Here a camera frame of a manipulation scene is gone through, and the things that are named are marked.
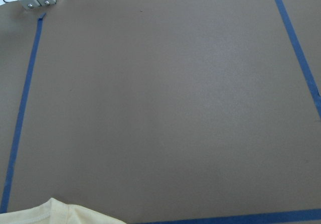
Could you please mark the cream long-sleeve graphic shirt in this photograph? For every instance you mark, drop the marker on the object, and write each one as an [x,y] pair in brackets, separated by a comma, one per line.
[54,211]

